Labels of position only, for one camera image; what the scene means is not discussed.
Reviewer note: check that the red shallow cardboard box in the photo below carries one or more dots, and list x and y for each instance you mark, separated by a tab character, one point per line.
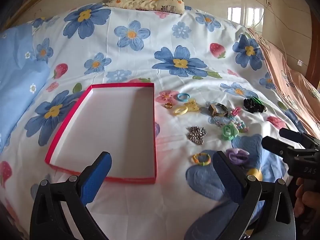
112	130

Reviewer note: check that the black scrunchie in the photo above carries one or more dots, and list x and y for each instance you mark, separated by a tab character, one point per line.
250	104

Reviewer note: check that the light blue pillow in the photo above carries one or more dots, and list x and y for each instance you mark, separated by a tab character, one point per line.
17	80

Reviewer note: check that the pastel flower hair clip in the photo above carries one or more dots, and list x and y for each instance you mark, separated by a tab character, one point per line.
242	127

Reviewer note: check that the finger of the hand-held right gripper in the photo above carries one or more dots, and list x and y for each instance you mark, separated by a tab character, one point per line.
280	148
292	135

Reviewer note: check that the pink hair clip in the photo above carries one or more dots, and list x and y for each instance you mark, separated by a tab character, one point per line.
236	111

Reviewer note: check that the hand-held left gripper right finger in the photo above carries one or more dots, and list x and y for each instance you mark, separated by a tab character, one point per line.
226	177

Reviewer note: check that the gold wristwatch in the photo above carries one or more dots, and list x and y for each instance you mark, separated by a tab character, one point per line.
212	110

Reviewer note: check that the floral white bedsheet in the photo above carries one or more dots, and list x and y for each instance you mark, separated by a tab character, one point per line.
150	55

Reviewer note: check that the yellow hair claw clip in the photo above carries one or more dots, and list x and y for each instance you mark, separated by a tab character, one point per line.
192	106

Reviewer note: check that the person's right hand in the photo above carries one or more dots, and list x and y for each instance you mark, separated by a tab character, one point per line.
308	201

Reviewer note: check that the green hair clip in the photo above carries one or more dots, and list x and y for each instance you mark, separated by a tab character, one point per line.
256	100

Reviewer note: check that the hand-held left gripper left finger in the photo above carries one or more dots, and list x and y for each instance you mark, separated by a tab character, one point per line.
98	177

